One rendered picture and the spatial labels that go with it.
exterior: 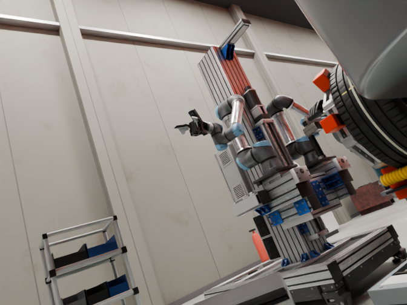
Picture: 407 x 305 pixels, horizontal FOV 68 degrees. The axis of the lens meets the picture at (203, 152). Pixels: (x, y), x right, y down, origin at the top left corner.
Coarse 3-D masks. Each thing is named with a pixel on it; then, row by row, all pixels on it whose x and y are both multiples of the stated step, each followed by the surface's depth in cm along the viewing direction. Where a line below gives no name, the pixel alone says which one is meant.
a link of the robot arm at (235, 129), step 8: (232, 96) 216; (240, 96) 213; (232, 104) 212; (240, 104) 207; (232, 112) 202; (240, 112) 201; (232, 120) 193; (240, 120) 195; (232, 128) 186; (240, 128) 185; (232, 136) 187
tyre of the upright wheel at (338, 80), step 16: (336, 80) 149; (336, 96) 146; (352, 96) 138; (352, 112) 139; (368, 112) 133; (384, 112) 129; (400, 112) 125; (352, 128) 141; (368, 128) 136; (384, 128) 132; (400, 128) 128; (368, 144) 139; (384, 144) 135; (400, 144) 133; (384, 160) 142; (400, 160) 140
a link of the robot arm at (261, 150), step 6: (258, 144) 202; (264, 144) 201; (270, 144) 204; (252, 150) 206; (258, 150) 202; (264, 150) 200; (270, 150) 200; (252, 156) 205; (258, 156) 203; (264, 156) 199; (270, 156) 198; (258, 162) 206
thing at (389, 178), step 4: (400, 168) 144; (404, 168) 142; (388, 172) 149; (392, 172) 146; (396, 172) 144; (400, 172) 143; (404, 172) 141; (380, 176) 152; (384, 176) 149; (388, 176) 148; (392, 176) 146; (396, 176) 144; (400, 176) 143; (404, 176) 142; (380, 180) 151; (384, 180) 149; (388, 180) 147; (392, 180) 146; (396, 180) 146; (400, 180) 145; (380, 184) 153; (384, 184) 149; (388, 184) 148
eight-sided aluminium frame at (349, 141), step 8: (328, 96) 162; (328, 104) 154; (328, 112) 155; (336, 112) 151; (344, 128) 149; (344, 136) 153; (352, 136) 147; (344, 144) 150; (352, 144) 148; (360, 144) 147; (360, 152) 152; (368, 152) 149; (368, 160) 152; (376, 160) 151; (376, 168) 155
